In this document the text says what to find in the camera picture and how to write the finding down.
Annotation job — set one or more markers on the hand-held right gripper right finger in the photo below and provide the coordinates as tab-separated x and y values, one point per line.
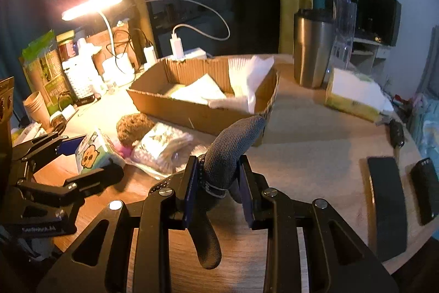
246	191

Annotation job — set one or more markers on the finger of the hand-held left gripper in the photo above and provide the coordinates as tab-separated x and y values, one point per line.
73	143
103	174

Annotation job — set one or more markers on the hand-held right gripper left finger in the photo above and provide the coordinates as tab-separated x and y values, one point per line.
189	191

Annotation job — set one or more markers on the cartoon bear tissue pack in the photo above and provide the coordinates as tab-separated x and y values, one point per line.
92	154

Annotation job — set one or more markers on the dark grey sock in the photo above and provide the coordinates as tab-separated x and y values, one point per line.
228	148

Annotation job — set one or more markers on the cardboard box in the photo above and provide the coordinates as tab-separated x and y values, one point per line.
192	112

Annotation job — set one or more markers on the stack of paper cups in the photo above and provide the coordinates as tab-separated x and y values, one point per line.
36	109

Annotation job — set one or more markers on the plastic bag of cotton pads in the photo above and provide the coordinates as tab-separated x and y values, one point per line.
161	145

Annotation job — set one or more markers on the brown round sponge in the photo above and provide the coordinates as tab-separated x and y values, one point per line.
133	130

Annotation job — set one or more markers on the white perforated bottle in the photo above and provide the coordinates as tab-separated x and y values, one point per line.
79	78

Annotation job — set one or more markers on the green snack bag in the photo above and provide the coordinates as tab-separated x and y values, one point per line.
46	73

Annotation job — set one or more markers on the brown jar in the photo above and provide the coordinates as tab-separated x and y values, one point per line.
67	46

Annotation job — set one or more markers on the white folded cloth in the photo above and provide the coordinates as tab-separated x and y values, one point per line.
199	88

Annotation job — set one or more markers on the white charger plug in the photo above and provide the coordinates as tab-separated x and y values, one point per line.
150	54

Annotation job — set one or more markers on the white napkin stack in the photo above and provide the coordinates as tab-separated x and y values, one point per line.
252	73

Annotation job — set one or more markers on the white power strip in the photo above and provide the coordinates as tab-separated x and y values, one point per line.
195	53

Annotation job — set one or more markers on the white desk lamp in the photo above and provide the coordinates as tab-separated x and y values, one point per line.
92	3

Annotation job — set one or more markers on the large black phone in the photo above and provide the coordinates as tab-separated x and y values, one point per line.
387	207

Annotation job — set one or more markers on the yellow tissue pack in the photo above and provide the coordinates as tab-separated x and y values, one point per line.
356	90

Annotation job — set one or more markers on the steel tumbler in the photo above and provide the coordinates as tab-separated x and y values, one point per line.
312	49

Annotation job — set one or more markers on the black car key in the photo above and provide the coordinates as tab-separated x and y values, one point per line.
396	133

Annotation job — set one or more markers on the small black phone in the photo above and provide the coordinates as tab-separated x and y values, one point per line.
427	190

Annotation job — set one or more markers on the white shelf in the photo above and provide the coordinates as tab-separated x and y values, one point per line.
370	54

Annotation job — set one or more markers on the clear plastic bottle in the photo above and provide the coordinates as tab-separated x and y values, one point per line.
343	28

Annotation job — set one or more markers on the black monitor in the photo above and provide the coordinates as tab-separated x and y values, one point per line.
379	15

